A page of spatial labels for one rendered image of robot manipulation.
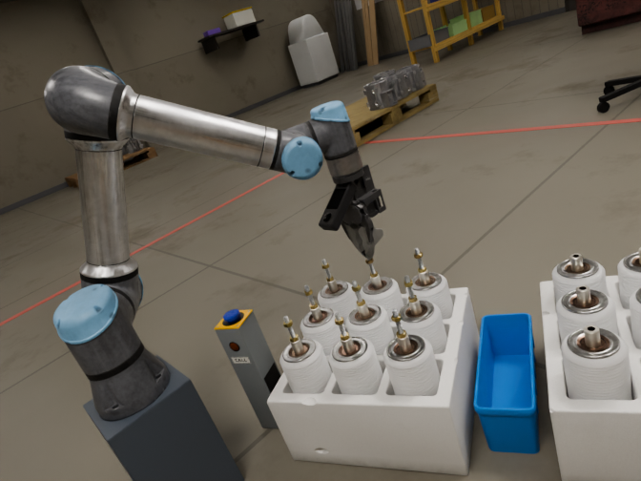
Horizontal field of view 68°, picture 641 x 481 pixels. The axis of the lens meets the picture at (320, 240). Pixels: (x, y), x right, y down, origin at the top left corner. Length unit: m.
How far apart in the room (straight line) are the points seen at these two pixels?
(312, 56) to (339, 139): 9.22
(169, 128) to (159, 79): 8.43
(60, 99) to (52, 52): 7.96
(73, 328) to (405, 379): 0.61
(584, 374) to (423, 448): 0.33
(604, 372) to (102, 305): 0.86
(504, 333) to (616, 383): 0.39
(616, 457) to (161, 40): 9.10
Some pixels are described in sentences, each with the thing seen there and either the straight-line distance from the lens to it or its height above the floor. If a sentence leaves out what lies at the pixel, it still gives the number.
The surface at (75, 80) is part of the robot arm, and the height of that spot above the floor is 0.89.
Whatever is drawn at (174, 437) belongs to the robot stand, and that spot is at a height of 0.21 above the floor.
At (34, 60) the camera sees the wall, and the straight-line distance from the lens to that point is 8.78.
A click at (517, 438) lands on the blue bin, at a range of 1.05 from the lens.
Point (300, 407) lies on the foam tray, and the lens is 1.04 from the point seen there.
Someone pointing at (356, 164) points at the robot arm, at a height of 0.56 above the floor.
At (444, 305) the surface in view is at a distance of 1.13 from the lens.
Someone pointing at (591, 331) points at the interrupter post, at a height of 0.28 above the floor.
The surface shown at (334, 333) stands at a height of 0.22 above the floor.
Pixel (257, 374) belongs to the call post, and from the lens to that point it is 1.17.
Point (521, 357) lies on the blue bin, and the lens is 1.27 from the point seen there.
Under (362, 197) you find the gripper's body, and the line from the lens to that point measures 1.07.
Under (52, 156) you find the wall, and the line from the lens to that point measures 8.63.
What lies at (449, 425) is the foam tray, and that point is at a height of 0.14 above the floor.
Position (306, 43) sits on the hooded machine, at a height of 0.82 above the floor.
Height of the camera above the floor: 0.82
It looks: 22 degrees down
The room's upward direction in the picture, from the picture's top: 19 degrees counter-clockwise
